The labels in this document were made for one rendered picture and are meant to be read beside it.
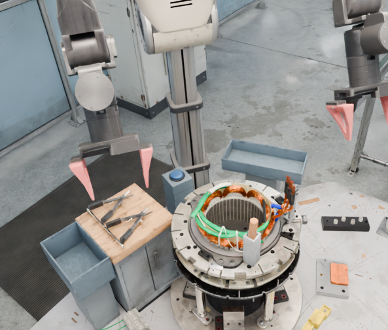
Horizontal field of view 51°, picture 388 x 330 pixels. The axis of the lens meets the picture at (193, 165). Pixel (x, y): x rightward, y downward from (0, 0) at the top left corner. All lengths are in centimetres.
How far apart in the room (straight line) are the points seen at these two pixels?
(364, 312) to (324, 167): 173
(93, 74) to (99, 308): 74
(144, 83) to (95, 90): 264
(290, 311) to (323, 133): 216
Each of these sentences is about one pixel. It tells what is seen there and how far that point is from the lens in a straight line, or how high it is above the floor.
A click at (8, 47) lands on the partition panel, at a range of 310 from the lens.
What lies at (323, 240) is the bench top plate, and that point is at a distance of 144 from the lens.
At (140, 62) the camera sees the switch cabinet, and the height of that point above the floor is 51.
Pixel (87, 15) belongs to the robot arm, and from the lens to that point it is 69.
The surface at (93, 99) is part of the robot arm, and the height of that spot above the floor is 157.
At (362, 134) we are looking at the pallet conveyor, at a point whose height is 30.
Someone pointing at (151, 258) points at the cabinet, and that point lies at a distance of 116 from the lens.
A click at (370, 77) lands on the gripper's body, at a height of 148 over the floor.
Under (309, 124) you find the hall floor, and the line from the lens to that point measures 332.
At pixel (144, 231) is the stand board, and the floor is 106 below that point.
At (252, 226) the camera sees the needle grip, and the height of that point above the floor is 122.
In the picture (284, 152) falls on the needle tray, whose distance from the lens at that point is 132.
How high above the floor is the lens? 187
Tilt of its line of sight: 40 degrees down
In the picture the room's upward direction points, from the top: 5 degrees counter-clockwise
